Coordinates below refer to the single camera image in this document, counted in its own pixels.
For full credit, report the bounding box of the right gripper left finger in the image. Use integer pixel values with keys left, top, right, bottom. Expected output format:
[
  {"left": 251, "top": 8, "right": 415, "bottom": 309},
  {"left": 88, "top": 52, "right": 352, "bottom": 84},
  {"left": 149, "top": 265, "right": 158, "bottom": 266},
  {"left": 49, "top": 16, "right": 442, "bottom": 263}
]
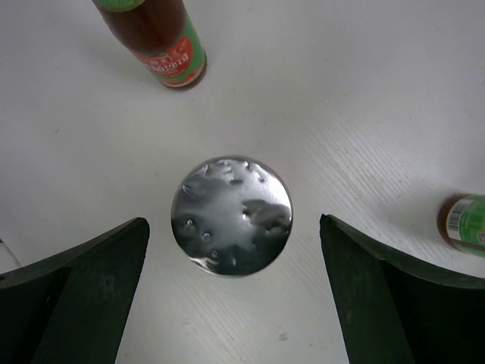
[{"left": 1, "top": 218, "right": 150, "bottom": 363}]

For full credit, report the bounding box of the green red sauce bottle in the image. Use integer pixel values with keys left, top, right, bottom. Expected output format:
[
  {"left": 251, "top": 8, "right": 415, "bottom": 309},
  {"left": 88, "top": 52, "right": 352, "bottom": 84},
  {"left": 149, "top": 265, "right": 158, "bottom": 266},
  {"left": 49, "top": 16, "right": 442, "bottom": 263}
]
[
  {"left": 436, "top": 194, "right": 484, "bottom": 257},
  {"left": 93, "top": 0, "right": 207, "bottom": 89}
]

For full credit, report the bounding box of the silver lid shaker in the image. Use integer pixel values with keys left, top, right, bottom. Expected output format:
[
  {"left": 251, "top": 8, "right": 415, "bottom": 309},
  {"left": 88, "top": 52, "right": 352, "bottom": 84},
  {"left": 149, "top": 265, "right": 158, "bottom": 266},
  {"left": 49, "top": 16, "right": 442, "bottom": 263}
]
[{"left": 171, "top": 155, "right": 293, "bottom": 278}]

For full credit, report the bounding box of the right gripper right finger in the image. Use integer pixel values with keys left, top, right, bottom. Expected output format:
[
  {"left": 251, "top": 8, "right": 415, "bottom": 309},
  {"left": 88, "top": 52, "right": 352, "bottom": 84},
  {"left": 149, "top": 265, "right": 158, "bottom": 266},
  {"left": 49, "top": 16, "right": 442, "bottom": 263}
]
[{"left": 320, "top": 215, "right": 484, "bottom": 363}]

